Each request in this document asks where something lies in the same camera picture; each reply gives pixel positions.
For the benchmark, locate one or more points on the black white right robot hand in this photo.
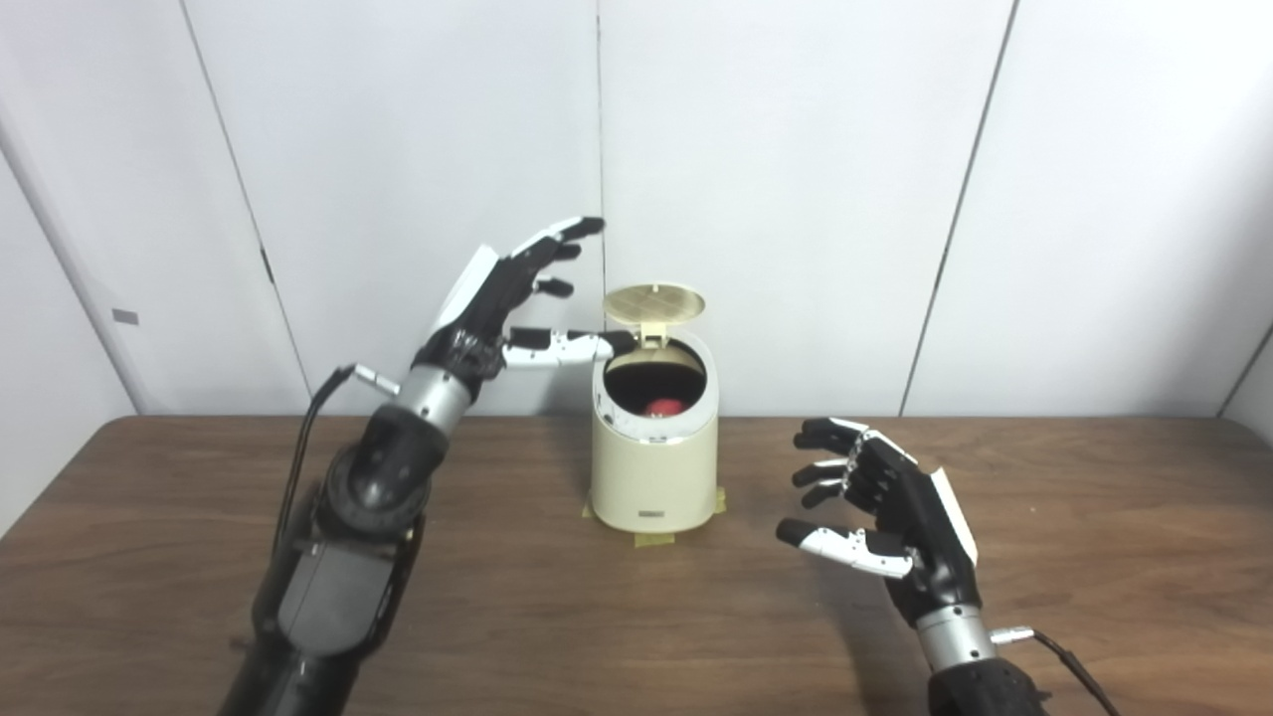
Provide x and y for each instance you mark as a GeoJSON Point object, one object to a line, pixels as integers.
{"type": "Point", "coordinates": [920, 527]}

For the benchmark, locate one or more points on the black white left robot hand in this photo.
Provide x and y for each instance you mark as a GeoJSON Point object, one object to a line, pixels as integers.
{"type": "Point", "coordinates": [487, 298]}

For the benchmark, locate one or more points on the cream round bin lid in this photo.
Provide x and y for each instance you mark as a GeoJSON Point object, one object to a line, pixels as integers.
{"type": "Point", "coordinates": [653, 303]}

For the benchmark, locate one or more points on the red apple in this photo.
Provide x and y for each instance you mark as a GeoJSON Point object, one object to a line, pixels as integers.
{"type": "Point", "coordinates": [662, 407]}

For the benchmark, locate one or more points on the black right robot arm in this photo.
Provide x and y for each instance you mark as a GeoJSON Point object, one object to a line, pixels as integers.
{"type": "Point", "coordinates": [960, 641]}

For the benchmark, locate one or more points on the cream-colored bin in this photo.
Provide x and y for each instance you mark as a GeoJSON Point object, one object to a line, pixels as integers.
{"type": "Point", "coordinates": [651, 477]}

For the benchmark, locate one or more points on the black wall panel hinge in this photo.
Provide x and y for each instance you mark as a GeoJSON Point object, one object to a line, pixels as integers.
{"type": "Point", "coordinates": [267, 266]}

